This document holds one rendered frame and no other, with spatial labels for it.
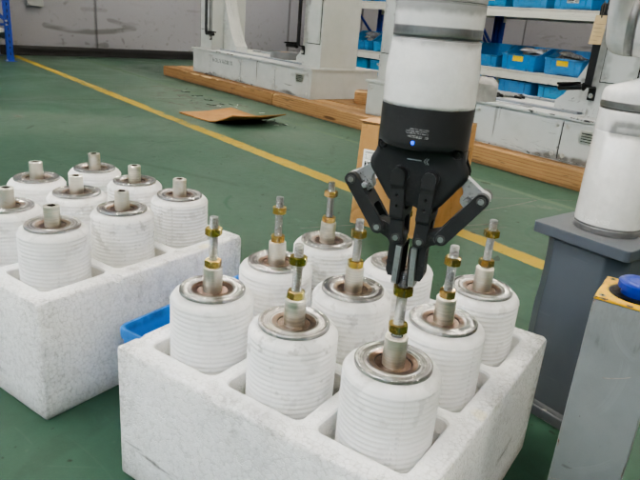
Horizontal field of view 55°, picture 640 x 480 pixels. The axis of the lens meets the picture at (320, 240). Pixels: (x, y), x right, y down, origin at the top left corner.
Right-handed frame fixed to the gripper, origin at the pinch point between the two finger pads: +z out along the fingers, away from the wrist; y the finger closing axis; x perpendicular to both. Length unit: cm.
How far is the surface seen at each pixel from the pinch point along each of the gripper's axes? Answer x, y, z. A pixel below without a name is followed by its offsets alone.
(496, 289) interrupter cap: 23.7, 6.5, 10.3
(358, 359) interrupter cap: -1.8, -3.0, 10.0
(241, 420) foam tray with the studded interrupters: -5.3, -13.4, 18.3
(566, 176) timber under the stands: 206, 13, 32
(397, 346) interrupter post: -1.1, 0.4, 7.9
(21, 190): 23, -73, 11
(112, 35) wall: 488, -451, 14
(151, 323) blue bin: 17, -41, 25
